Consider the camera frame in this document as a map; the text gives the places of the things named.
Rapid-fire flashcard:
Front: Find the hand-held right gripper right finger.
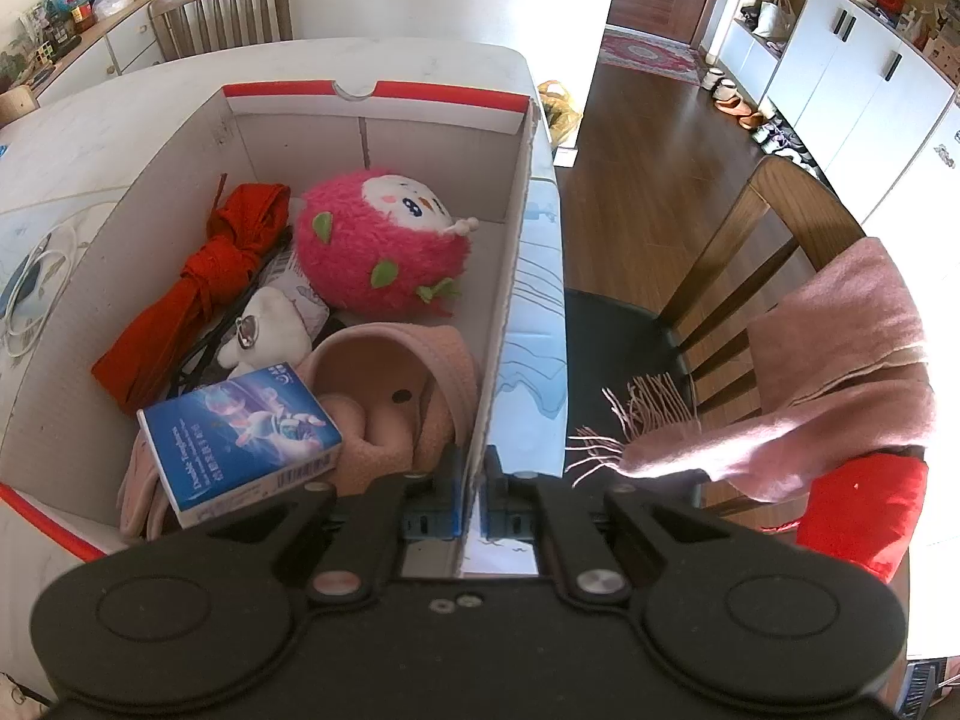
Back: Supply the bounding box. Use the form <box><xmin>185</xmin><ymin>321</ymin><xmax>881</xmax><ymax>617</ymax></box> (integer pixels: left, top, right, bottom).
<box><xmin>478</xmin><ymin>445</ymin><xmax>751</xmax><ymax>610</ymax></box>

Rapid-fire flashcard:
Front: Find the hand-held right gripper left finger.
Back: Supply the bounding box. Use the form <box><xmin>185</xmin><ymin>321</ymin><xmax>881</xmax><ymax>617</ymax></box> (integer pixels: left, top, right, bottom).
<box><xmin>172</xmin><ymin>444</ymin><xmax>462</xmax><ymax>610</ymax></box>

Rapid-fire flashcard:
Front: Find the pink fleece hat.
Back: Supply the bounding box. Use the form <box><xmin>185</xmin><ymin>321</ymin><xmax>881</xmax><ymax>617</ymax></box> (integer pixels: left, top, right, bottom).
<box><xmin>118</xmin><ymin>322</ymin><xmax>482</xmax><ymax>541</ymax></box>

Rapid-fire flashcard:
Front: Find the blue card box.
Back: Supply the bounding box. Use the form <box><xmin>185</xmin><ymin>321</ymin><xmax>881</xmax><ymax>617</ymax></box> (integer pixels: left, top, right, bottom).
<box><xmin>136</xmin><ymin>361</ymin><xmax>346</xmax><ymax>531</ymax></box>

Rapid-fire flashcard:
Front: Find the small white plush keychain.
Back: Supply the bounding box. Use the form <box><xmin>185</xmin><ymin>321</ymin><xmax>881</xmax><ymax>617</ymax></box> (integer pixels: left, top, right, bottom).
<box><xmin>220</xmin><ymin>289</ymin><xmax>314</xmax><ymax>381</ymax></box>

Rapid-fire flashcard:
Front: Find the black usb cable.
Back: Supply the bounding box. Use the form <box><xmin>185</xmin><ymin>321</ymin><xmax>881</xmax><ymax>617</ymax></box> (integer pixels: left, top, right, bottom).
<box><xmin>165</xmin><ymin>292</ymin><xmax>252</xmax><ymax>400</ymax></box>

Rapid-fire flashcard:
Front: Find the red scarf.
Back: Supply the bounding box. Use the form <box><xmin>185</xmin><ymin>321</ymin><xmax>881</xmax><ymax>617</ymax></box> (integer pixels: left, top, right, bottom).
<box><xmin>90</xmin><ymin>174</ymin><xmax>293</xmax><ymax>415</ymax></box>

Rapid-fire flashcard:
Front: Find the red-rimmed cardboard box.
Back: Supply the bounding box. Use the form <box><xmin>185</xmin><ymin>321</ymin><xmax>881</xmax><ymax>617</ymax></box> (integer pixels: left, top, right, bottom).
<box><xmin>0</xmin><ymin>79</ymin><xmax>539</xmax><ymax>578</ymax></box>

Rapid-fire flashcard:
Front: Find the dark wooden chair black seat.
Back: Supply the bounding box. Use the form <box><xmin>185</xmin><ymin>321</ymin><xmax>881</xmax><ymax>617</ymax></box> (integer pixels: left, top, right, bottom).
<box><xmin>562</xmin><ymin>156</ymin><xmax>867</xmax><ymax>518</ymax></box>

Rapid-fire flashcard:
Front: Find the pink round plush toy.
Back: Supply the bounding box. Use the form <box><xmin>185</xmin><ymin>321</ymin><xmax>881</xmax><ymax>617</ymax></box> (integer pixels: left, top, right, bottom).
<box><xmin>294</xmin><ymin>169</ymin><xmax>481</xmax><ymax>320</ymax></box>

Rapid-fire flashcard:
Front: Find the white paper tag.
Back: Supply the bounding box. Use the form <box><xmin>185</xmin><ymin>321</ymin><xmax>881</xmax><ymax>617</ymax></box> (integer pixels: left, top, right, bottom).
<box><xmin>261</xmin><ymin>249</ymin><xmax>316</xmax><ymax>299</ymax></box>

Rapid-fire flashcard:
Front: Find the red cloth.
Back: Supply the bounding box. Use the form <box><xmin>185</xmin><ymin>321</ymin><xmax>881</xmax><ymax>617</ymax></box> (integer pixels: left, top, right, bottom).
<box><xmin>796</xmin><ymin>454</ymin><xmax>931</xmax><ymax>584</ymax></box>

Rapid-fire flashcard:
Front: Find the pink fringed scarf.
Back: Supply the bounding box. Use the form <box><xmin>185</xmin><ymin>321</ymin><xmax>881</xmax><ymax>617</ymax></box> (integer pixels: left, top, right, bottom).
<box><xmin>566</xmin><ymin>236</ymin><xmax>937</xmax><ymax>505</ymax></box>

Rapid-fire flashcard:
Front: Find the yellow plastic bag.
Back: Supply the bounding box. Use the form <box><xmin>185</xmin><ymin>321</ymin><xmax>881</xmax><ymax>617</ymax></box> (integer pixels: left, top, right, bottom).
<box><xmin>536</xmin><ymin>80</ymin><xmax>584</xmax><ymax>151</ymax></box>

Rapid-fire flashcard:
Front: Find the row of shoes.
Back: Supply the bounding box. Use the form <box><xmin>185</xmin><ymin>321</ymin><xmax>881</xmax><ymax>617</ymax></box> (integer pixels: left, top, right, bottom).
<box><xmin>701</xmin><ymin>67</ymin><xmax>833</xmax><ymax>188</ymax></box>

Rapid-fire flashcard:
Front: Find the red patterned rug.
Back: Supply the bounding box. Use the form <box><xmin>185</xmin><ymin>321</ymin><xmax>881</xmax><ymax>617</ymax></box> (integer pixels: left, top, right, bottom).
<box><xmin>598</xmin><ymin>26</ymin><xmax>710</xmax><ymax>87</ymax></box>

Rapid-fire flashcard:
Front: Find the white tall cabinet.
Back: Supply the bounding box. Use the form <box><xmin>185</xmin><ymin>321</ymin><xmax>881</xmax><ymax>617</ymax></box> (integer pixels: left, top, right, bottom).
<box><xmin>716</xmin><ymin>0</ymin><xmax>960</xmax><ymax>222</ymax></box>

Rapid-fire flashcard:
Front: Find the white refrigerator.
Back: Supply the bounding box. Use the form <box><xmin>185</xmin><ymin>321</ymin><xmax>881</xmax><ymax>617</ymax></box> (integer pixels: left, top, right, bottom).
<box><xmin>862</xmin><ymin>101</ymin><xmax>960</xmax><ymax>241</ymax></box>

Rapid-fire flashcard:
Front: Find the white tote bag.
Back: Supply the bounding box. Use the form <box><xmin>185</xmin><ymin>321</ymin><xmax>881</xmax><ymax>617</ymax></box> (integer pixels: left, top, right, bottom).
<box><xmin>752</xmin><ymin>0</ymin><xmax>796</xmax><ymax>42</ymax></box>

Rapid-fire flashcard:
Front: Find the white sideboard wooden top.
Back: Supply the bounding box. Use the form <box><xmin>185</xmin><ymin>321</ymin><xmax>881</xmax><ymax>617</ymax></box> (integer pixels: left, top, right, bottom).
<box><xmin>30</xmin><ymin>0</ymin><xmax>170</xmax><ymax>102</ymax></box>

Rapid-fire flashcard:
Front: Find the small wooden crate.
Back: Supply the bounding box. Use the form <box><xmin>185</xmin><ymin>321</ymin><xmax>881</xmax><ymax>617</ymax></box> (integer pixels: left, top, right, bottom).
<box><xmin>0</xmin><ymin>85</ymin><xmax>40</xmax><ymax>128</ymax></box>

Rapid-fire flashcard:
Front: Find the printed cardboard box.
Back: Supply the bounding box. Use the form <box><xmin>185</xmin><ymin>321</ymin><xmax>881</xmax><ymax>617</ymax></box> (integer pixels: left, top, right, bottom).
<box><xmin>921</xmin><ymin>19</ymin><xmax>960</xmax><ymax>68</ymax></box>

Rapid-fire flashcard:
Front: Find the white cable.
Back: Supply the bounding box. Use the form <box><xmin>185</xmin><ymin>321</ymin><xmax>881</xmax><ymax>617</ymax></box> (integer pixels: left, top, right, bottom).
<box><xmin>2</xmin><ymin>219</ymin><xmax>102</xmax><ymax>359</ymax></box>

